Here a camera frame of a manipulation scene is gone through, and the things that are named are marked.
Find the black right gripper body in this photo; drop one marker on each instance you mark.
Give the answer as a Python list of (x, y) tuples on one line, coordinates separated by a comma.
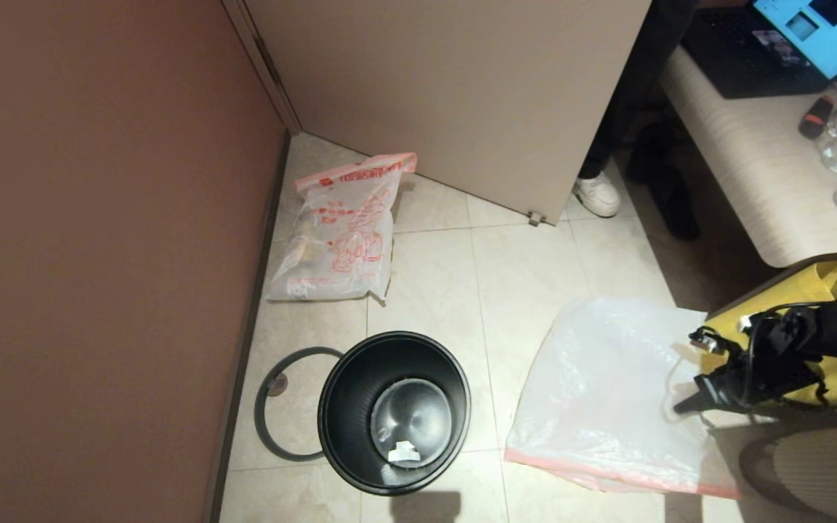
[(774, 363)]

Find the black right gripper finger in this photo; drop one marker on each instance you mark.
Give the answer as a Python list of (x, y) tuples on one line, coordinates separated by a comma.
[(709, 406), (702, 391)]

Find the clear pink-edged new trash bag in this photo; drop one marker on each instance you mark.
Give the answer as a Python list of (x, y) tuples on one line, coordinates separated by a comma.
[(600, 392)]

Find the black trash bin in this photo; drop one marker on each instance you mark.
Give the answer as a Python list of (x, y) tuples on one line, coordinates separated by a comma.
[(346, 436)]

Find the white red-printed used trash bag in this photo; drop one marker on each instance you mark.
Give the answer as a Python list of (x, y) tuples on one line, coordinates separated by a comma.
[(346, 240)]

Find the black slipper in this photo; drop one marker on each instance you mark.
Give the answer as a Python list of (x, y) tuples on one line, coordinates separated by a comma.
[(651, 156), (676, 211)]

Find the white wood-grain table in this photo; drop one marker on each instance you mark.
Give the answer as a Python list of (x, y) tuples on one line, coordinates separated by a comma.
[(753, 167)]

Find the white shoe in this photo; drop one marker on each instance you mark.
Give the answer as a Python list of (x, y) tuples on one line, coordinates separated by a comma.
[(599, 196)]

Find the small metal door stop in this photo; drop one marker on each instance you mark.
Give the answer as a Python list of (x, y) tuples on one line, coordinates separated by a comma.
[(536, 218)]

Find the white paper scrap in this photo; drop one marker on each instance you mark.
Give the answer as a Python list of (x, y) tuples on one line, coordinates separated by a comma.
[(404, 452)]

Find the black laptop blue screen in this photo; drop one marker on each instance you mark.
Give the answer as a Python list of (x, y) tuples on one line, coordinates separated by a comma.
[(753, 58)]

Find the black trouser leg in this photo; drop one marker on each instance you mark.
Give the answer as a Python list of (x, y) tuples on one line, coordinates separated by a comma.
[(636, 73)]

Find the beige door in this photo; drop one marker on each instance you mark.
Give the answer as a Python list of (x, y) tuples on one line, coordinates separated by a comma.
[(462, 87)]

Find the round brown floor stopper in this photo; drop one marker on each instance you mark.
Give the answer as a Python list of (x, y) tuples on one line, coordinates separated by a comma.
[(278, 383)]

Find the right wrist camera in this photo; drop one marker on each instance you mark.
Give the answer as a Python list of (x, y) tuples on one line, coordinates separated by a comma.
[(705, 340)]

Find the cream ribbed pedestal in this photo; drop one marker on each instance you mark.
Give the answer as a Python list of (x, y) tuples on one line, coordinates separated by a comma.
[(833, 472)]

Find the beige door frame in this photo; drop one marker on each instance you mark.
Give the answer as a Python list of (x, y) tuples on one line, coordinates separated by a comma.
[(266, 73)]

